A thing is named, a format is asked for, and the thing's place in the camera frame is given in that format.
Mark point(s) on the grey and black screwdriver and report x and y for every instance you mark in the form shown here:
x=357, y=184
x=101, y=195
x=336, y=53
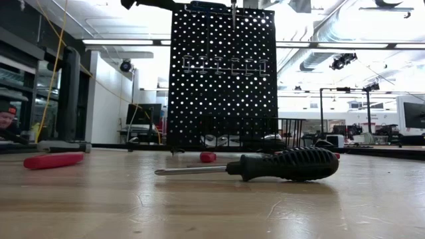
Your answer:
x=53, y=146

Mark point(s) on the ceiling light strip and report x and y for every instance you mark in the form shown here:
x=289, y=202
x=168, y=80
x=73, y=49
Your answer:
x=348, y=45
x=116, y=42

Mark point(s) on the black computer monitor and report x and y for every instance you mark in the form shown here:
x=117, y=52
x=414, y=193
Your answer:
x=415, y=116
x=142, y=114

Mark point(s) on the black perforated pegboard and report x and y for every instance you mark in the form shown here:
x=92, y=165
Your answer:
x=225, y=99

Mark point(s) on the dark glass cabinet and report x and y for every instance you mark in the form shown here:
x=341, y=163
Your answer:
x=20, y=83

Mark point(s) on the person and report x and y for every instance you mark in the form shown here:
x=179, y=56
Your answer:
x=6, y=117

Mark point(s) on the black ceiling spotlight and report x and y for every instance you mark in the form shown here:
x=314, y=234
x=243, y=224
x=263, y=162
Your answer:
x=342, y=61

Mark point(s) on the black pipe stand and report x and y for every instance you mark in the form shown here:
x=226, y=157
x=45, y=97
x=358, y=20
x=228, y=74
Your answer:
x=321, y=109

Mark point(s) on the white box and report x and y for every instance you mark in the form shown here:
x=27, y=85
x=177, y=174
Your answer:
x=335, y=141

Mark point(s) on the cluttered workbench equipment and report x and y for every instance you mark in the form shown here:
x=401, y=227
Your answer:
x=372, y=136

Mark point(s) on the black dome camera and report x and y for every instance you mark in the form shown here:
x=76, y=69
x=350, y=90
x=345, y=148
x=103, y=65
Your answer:
x=125, y=66

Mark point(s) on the silver ventilation duct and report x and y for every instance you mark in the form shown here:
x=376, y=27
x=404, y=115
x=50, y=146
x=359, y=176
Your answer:
x=312, y=61

